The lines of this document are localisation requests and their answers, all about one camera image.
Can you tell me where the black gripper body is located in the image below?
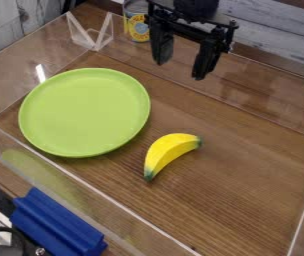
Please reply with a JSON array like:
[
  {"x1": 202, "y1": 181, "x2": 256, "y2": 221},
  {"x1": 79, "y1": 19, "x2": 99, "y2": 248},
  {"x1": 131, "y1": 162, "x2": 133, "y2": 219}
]
[{"x1": 147, "y1": 0, "x2": 239, "y2": 53}]

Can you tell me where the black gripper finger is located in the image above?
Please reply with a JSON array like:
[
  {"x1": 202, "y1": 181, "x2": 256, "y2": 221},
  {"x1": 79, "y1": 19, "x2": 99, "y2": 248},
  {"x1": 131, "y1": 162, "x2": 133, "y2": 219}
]
[
  {"x1": 192, "y1": 39, "x2": 222, "y2": 80},
  {"x1": 149, "y1": 20, "x2": 174, "y2": 65}
]

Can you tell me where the yellow toy banana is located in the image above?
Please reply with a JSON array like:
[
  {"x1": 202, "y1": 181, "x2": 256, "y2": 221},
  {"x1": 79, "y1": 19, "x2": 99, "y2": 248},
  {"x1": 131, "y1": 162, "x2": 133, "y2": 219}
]
[{"x1": 144, "y1": 133, "x2": 202, "y2": 182}]

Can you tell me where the green plastic plate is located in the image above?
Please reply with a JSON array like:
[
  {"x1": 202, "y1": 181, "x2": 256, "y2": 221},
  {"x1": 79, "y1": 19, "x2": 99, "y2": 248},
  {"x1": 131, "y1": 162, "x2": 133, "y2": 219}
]
[{"x1": 19, "y1": 68, "x2": 151, "y2": 158}]

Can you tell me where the yellow labelled tin can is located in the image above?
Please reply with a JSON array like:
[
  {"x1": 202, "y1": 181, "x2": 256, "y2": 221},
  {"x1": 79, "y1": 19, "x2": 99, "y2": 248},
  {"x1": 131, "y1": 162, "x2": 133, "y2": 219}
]
[{"x1": 123, "y1": 0, "x2": 149, "y2": 43}]

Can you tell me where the blue plastic clamp block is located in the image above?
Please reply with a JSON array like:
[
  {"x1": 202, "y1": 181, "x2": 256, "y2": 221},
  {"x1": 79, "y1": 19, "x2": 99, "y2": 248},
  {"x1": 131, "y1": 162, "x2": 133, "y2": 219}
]
[{"x1": 11, "y1": 188, "x2": 108, "y2": 256}]

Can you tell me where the clear acrylic enclosure wall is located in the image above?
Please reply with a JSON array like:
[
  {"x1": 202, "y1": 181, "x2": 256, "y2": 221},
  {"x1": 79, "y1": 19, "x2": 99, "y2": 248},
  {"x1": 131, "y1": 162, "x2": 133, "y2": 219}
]
[{"x1": 0, "y1": 129, "x2": 202, "y2": 256}]

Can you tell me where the black cable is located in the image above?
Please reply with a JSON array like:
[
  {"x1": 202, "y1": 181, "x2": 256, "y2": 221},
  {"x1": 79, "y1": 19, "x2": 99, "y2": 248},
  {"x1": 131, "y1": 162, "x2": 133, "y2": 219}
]
[{"x1": 0, "y1": 226, "x2": 32, "y2": 256}]

